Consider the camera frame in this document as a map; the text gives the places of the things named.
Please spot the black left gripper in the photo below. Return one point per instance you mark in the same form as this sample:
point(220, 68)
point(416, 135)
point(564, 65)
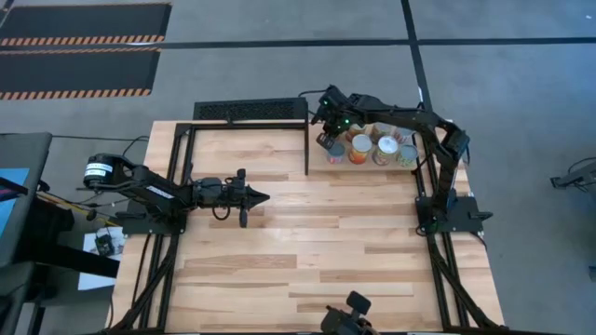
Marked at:
point(216, 191)

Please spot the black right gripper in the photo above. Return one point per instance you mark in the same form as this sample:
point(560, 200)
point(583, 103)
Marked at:
point(337, 111)

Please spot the teal pink label small can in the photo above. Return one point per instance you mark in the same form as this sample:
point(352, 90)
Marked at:
point(337, 154)

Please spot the orange label can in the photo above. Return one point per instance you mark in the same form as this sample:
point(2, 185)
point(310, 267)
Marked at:
point(361, 148)

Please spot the yellow green label large can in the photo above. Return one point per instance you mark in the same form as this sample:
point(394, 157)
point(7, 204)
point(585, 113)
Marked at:
point(386, 149)

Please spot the grey top brown can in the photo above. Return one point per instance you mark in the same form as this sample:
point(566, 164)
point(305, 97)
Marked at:
point(404, 135)

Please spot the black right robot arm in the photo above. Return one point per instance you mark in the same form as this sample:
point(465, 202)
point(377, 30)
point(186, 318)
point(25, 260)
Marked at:
point(405, 116)

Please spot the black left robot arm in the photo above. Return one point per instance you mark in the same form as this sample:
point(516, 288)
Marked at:
point(153, 191)

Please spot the black perforated metal panel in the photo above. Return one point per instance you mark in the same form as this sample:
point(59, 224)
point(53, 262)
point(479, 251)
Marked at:
point(247, 111)

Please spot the small black device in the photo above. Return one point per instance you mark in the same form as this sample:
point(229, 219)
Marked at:
point(104, 244)

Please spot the white paper sheet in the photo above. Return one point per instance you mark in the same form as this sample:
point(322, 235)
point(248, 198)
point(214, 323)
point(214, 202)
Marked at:
point(100, 279)

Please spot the hazard-striped black floor mat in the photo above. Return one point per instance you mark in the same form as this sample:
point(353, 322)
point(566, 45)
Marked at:
point(84, 21)
point(74, 70)

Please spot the blue panel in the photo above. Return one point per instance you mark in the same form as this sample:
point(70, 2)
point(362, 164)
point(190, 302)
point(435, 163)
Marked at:
point(7, 214)

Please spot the black tripod stand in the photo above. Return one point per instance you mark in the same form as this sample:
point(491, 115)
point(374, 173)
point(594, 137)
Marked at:
point(572, 179)

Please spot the black aluminium table frame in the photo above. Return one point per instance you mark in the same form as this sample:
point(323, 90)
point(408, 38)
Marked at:
point(251, 125)

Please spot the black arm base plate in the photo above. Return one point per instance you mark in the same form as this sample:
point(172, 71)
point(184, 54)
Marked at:
point(135, 225)
point(465, 219)

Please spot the black camera device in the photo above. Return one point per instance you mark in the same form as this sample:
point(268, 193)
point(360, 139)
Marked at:
point(347, 318)

